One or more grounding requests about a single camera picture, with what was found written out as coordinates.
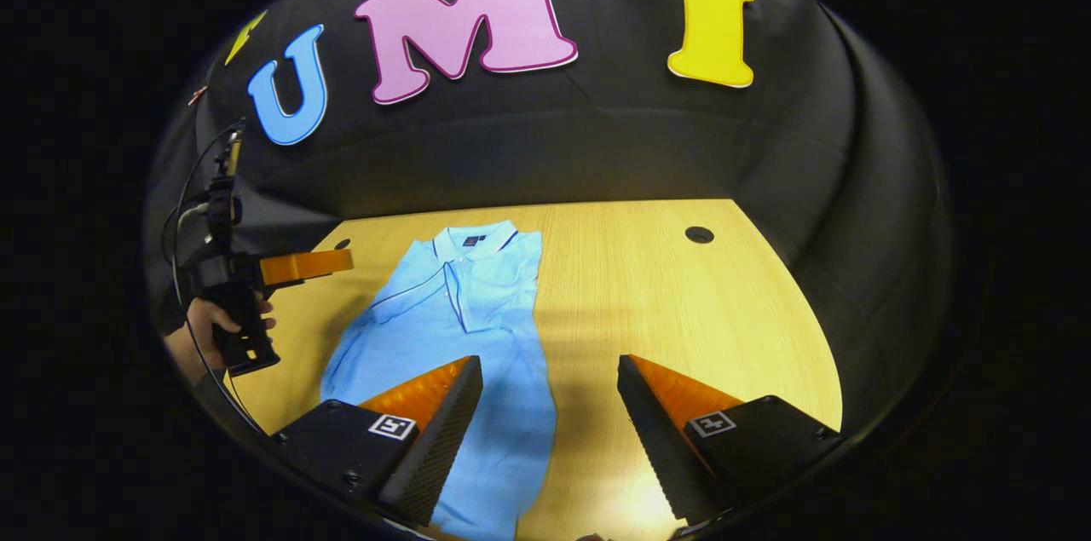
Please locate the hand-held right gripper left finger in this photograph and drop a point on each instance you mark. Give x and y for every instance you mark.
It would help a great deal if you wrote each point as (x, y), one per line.
(443, 439)

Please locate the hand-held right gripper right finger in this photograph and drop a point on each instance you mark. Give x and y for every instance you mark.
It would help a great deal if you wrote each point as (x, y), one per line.
(656, 439)

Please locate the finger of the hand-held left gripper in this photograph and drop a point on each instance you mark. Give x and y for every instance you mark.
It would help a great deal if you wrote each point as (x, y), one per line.
(307, 266)

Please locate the light blue T-shirt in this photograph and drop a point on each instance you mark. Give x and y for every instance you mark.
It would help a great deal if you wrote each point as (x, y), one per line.
(477, 328)

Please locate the copper cloth clip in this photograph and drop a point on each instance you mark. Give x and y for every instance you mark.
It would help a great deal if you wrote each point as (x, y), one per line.
(197, 94)

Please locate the black backdrop cloth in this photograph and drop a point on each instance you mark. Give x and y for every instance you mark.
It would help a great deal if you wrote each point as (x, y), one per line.
(597, 149)

